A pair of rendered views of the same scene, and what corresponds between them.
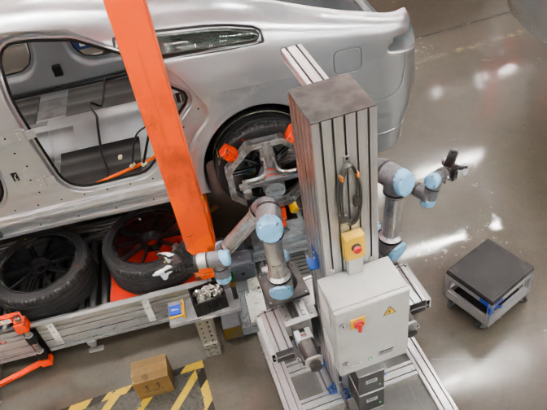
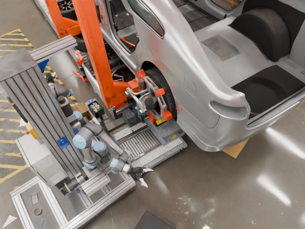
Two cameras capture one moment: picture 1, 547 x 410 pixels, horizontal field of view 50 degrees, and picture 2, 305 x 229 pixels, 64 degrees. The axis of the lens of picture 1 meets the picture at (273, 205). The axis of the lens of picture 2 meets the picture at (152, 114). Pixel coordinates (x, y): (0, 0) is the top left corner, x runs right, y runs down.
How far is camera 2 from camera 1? 2.76 m
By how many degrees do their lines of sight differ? 45
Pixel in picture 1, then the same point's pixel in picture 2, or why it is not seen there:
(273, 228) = not seen: hidden behind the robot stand
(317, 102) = (7, 60)
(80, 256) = (111, 62)
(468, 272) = (146, 221)
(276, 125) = (159, 82)
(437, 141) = (287, 190)
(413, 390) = (78, 208)
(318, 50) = (179, 67)
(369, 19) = (209, 77)
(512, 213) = not seen: outside the picture
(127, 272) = not seen: hidden behind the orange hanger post
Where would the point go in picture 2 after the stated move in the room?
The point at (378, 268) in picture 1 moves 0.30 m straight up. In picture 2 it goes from (42, 150) to (27, 130)
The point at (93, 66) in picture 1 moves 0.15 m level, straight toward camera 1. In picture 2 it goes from (208, 6) to (202, 10)
